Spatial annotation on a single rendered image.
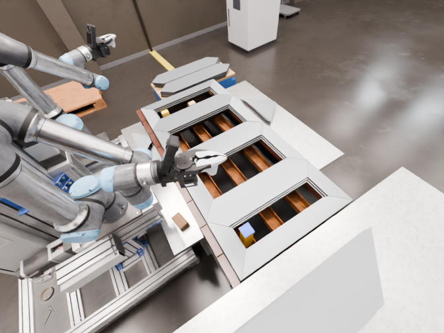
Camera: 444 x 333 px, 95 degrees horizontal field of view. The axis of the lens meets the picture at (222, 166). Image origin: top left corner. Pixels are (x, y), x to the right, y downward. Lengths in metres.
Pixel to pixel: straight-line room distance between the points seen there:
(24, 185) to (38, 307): 1.62
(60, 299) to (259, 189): 1.70
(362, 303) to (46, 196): 1.03
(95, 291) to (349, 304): 1.69
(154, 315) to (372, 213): 1.68
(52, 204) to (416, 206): 1.36
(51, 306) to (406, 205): 2.30
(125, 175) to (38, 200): 0.26
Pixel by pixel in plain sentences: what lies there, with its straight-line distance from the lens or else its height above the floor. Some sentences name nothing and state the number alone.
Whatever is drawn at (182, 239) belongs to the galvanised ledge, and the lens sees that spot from 1.34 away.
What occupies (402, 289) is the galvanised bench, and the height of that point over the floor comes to 1.05.
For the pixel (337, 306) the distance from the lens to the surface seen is 0.89.
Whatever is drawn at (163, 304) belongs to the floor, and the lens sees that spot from 2.02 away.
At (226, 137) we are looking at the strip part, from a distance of 1.50.
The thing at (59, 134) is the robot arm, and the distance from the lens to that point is 0.74.
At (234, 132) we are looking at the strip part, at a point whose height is 0.85.
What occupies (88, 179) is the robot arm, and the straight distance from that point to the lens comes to 0.99.
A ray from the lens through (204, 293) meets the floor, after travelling 1.94.
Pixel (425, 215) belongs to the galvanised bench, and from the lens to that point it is 1.20.
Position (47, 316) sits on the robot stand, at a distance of 2.21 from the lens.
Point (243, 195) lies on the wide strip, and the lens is 1.20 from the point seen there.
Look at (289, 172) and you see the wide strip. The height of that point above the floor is 0.85.
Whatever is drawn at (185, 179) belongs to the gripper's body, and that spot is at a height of 1.42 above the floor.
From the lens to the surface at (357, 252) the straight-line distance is 0.96.
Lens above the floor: 1.91
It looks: 53 degrees down
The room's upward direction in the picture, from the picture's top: 8 degrees counter-clockwise
